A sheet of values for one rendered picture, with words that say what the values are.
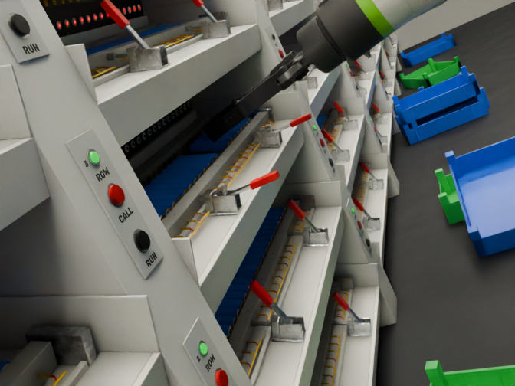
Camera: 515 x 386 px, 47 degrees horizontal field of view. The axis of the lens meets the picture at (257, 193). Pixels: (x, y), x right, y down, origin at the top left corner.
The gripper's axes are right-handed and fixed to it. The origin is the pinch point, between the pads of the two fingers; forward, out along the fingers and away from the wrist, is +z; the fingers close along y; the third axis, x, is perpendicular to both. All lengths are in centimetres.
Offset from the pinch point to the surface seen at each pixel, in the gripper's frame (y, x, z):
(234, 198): 24.8, 6.7, -4.1
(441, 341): -9, 56, -2
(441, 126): -136, 57, -12
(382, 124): -140, 45, 5
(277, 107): -18.6, 4.9, -2.0
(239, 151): 4.6, 4.7, -0.1
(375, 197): -66, 45, 6
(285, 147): -1.8, 9.3, -4.0
